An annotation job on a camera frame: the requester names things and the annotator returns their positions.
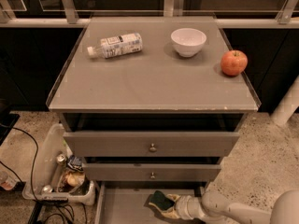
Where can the clear plastic water bottle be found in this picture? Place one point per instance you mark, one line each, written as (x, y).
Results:
(116, 46)

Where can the middle grey drawer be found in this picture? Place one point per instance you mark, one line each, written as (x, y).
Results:
(151, 172)

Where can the bottom grey open drawer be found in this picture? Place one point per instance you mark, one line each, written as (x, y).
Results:
(127, 202)

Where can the red apple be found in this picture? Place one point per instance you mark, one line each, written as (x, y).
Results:
(233, 62)

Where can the metal window railing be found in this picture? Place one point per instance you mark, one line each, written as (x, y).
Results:
(279, 14)

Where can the white ceramic bowl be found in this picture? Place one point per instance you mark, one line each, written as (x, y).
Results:
(187, 42)

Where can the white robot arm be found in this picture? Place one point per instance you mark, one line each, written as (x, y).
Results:
(214, 208)

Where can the silver can upper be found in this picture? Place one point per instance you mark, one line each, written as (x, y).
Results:
(61, 159)

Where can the clear plastic bin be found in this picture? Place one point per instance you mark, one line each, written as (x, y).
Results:
(48, 172)

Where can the silver can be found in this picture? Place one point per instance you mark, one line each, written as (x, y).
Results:
(47, 189)
(61, 159)

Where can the green yellow sponge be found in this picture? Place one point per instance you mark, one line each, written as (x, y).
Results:
(160, 201)

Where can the top grey drawer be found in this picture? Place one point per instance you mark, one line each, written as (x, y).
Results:
(151, 144)

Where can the small bottle on floor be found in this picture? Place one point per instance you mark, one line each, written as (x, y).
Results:
(6, 181)

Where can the silver can lower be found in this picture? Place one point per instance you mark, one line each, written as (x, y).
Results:
(47, 189)

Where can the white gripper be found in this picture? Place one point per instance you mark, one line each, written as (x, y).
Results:
(184, 205)

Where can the grey drawer cabinet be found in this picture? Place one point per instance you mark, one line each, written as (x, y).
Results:
(153, 90)

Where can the crumpled snack wrapper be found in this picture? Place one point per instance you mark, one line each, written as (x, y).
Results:
(71, 180)

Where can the blue patterned snack bag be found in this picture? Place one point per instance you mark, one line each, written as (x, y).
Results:
(75, 163)

